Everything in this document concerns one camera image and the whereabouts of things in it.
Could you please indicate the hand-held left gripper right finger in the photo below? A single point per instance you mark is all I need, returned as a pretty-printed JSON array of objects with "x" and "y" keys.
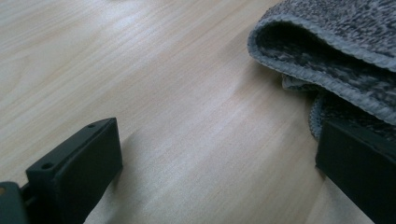
[{"x": 358, "y": 171}]

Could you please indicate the grey terry cloth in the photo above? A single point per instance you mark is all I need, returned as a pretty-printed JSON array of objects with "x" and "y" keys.
[{"x": 342, "y": 37}]

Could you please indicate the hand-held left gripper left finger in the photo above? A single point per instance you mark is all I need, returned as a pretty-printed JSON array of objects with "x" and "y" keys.
[{"x": 77, "y": 174}]

